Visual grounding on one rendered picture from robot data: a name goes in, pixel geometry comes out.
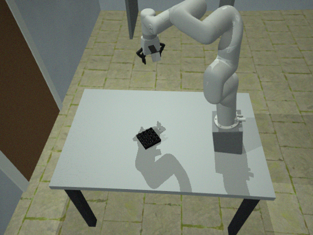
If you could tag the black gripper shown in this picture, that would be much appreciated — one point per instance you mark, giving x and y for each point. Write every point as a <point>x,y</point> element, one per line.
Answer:
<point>146,51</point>

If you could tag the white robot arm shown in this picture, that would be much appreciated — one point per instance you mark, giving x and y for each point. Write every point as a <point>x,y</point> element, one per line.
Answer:
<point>219,78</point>

